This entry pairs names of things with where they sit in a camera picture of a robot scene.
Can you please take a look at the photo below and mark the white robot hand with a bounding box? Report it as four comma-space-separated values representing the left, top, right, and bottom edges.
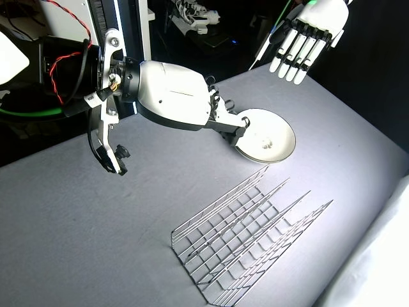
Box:
269, 0, 350, 86
136, 59, 251, 147

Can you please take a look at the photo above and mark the white spare robot hand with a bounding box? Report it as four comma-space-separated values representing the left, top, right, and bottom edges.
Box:
172, 0, 222, 35

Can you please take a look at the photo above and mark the black box with blue light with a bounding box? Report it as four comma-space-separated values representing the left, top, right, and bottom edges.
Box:
204, 31, 240, 49

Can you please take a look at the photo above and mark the white panel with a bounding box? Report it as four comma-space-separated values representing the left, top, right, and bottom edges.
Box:
40, 0, 93, 38

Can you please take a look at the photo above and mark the grey tablecloth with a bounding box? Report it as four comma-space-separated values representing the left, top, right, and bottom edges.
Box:
0, 62, 409, 307

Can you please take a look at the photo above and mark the white backdrop sheet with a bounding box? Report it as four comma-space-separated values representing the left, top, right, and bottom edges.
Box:
314, 174, 409, 307

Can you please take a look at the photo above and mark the thin green cable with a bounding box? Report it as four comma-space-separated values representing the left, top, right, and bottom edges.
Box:
248, 0, 294, 72

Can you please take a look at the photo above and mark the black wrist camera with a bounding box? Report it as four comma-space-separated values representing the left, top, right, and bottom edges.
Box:
95, 144, 131, 176

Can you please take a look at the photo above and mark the thick black cable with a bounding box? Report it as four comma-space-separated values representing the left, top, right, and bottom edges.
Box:
62, 38, 109, 118

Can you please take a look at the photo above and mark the silver wire dish rack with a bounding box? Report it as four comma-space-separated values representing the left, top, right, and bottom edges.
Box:
171, 164, 334, 306

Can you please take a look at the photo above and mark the red and black twisted cable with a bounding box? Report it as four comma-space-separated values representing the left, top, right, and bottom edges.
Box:
41, 0, 93, 106

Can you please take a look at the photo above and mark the thick green cable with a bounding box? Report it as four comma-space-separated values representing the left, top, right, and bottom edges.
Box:
0, 106, 64, 118

